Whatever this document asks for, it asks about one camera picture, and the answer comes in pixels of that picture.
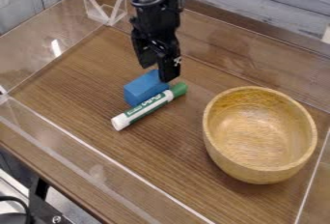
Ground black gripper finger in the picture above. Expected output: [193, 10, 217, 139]
[158, 50, 182, 82]
[131, 29, 157, 69]

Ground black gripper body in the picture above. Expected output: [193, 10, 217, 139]
[130, 0, 182, 58]

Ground blue block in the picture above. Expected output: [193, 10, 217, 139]
[125, 70, 169, 106]

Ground green white marker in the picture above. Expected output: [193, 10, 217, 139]
[111, 82, 189, 131]

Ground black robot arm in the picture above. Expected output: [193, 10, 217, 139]
[130, 0, 183, 82]

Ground brown wooden bowl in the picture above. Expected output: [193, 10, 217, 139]
[202, 86, 318, 184]

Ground clear acrylic tray walls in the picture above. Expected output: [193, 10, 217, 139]
[0, 0, 330, 224]

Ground black table leg bracket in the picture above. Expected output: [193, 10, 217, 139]
[28, 178, 74, 224]

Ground black cable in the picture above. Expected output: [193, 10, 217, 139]
[0, 194, 48, 224]

